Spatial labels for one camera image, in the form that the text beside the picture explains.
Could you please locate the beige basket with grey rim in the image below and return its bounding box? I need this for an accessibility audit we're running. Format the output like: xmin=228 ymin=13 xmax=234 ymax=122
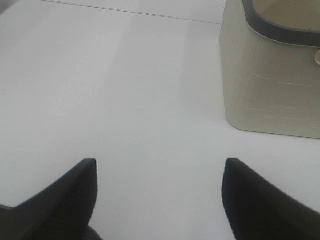
xmin=219 ymin=0 xmax=320 ymax=139

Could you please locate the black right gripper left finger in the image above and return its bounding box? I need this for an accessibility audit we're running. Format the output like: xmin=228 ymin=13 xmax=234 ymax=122
xmin=0 ymin=158 xmax=101 ymax=240

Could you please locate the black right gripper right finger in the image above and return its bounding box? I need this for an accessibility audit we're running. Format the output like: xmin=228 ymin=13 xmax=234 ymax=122
xmin=221 ymin=158 xmax=320 ymax=240

